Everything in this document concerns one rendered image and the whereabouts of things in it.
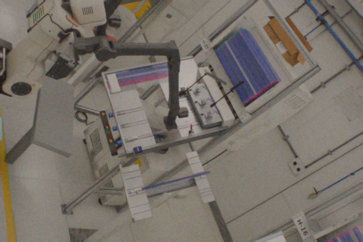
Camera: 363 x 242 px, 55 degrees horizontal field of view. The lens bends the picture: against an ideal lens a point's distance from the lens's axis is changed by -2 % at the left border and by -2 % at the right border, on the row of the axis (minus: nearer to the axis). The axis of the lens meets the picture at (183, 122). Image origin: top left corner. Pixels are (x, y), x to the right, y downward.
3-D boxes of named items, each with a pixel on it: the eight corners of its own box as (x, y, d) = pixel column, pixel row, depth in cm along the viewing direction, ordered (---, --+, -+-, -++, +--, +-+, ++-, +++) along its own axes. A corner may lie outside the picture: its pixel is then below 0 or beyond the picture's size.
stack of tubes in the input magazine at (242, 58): (243, 105, 232) (277, 80, 221) (213, 50, 257) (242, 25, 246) (252, 109, 242) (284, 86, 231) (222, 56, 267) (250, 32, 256)
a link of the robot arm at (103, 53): (180, 37, 184) (186, 49, 178) (174, 57, 194) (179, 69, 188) (92, 34, 167) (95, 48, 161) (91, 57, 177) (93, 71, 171)
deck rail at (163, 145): (126, 158, 228) (126, 154, 223) (126, 155, 229) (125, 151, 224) (227, 132, 249) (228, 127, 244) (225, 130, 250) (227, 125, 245)
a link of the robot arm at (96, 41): (87, 37, 165) (88, 44, 161) (109, 35, 168) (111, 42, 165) (87, 52, 171) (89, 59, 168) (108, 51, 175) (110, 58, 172)
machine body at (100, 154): (96, 208, 277) (150, 167, 252) (79, 134, 312) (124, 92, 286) (153, 210, 327) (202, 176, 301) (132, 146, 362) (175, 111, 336)
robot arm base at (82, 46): (71, 30, 162) (74, 47, 156) (89, 29, 165) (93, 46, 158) (72, 45, 169) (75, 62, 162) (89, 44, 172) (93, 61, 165)
